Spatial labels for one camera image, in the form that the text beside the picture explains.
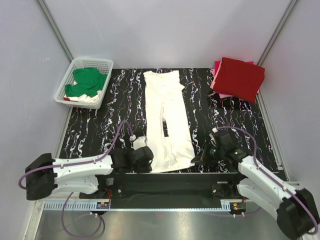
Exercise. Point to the green t shirt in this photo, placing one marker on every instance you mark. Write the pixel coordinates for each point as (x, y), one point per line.
(88, 81)

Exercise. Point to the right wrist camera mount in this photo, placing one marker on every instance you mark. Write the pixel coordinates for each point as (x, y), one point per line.
(213, 131)

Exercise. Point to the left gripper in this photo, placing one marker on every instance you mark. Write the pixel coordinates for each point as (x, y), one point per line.
(146, 169)

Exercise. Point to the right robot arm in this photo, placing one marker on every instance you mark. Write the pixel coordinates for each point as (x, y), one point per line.
(293, 209)

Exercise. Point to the folded red t shirt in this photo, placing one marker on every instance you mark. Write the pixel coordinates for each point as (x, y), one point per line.
(240, 78)

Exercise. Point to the slotted cable duct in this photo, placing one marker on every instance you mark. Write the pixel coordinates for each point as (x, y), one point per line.
(117, 205)

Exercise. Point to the aluminium frame post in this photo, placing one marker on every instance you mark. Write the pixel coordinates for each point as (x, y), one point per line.
(55, 28)
(278, 30)

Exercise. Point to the red white garment in basket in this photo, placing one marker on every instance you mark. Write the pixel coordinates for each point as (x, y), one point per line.
(84, 98)

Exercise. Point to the left aluminium frame post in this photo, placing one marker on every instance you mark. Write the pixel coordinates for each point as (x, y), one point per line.
(55, 28)

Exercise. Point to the white t shirt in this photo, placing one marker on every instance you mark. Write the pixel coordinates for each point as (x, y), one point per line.
(167, 128)

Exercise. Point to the right aluminium frame post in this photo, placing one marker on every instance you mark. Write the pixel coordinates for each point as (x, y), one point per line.
(278, 30)

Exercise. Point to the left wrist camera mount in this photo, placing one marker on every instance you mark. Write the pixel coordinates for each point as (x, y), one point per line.
(138, 142)

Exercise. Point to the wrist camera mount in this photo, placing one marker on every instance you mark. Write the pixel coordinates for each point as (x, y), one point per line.
(138, 142)
(213, 131)

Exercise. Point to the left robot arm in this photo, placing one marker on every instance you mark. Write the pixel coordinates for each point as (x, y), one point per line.
(47, 175)

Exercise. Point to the white plastic basket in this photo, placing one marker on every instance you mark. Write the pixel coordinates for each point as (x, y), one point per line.
(103, 65)

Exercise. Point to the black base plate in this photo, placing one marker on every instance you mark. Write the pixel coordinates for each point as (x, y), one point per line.
(169, 188)

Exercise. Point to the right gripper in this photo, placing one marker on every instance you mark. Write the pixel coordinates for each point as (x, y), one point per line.
(200, 158)

